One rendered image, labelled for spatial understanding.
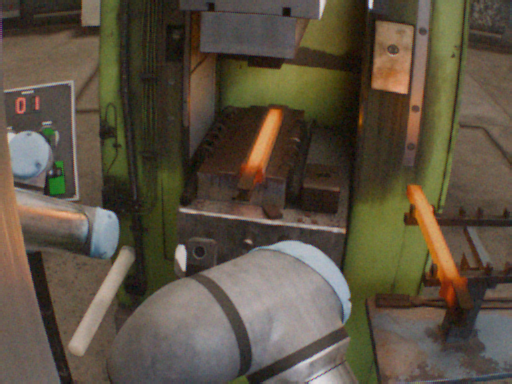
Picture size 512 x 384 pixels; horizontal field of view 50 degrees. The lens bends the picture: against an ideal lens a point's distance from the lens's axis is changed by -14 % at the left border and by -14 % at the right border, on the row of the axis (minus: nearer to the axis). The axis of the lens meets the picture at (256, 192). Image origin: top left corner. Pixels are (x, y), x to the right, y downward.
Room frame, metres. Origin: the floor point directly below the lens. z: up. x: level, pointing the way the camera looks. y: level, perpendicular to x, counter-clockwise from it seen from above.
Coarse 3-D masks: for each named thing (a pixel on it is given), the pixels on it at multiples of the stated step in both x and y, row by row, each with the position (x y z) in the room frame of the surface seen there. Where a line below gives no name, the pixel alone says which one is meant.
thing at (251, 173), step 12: (276, 120) 1.52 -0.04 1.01; (264, 132) 1.44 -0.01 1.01; (264, 144) 1.37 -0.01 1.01; (252, 156) 1.30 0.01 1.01; (264, 156) 1.32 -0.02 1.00; (252, 168) 1.23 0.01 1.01; (240, 180) 1.17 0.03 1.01; (252, 180) 1.18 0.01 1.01; (240, 192) 1.15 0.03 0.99; (252, 192) 1.17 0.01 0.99
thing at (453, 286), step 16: (416, 192) 1.11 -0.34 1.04; (432, 224) 0.99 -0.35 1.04; (432, 240) 0.93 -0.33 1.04; (432, 256) 0.90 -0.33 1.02; (448, 256) 0.88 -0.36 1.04; (448, 272) 0.83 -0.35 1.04; (448, 288) 0.79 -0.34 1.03; (464, 288) 0.76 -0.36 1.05; (448, 304) 0.77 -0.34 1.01; (464, 304) 0.72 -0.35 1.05; (464, 320) 0.71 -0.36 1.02
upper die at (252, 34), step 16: (208, 16) 1.26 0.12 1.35; (224, 16) 1.25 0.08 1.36; (240, 16) 1.25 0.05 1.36; (256, 16) 1.24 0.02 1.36; (272, 16) 1.24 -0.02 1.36; (288, 16) 1.24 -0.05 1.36; (208, 32) 1.26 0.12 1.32; (224, 32) 1.25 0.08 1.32; (240, 32) 1.25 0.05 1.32; (256, 32) 1.24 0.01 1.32; (272, 32) 1.24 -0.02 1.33; (288, 32) 1.23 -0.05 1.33; (304, 32) 1.47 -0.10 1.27; (208, 48) 1.26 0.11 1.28; (224, 48) 1.25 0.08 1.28; (240, 48) 1.25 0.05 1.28; (256, 48) 1.24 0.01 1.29; (272, 48) 1.24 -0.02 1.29; (288, 48) 1.23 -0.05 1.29
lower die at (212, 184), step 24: (240, 120) 1.57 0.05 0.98; (264, 120) 1.53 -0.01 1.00; (288, 120) 1.56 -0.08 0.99; (240, 144) 1.40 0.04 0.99; (288, 144) 1.41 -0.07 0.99; (216, 168) 1.28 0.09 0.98; (240, 168) 1.27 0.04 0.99; (264, 168) 1.26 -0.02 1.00; (288, 168) 1.28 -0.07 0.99; (216, 192) 1.25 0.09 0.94; (264, 192) 1.24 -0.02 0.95
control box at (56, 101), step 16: (16, 96) 1.23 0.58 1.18; (32, 96) 1.23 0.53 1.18; (48, 96) 1.25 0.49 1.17; (64, 96) 1.25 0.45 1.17; (16, 112) 1.21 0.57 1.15; (32, 112) 1.22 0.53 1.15; (48, 112) 1.23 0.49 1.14; (64, 112) 1.24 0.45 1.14; (16, 128) 1.19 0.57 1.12; (32, 128) 1.20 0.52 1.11; (64, 128) 1.22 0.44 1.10; (64, 144) 1.20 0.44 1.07; (64, 160) 1.18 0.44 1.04
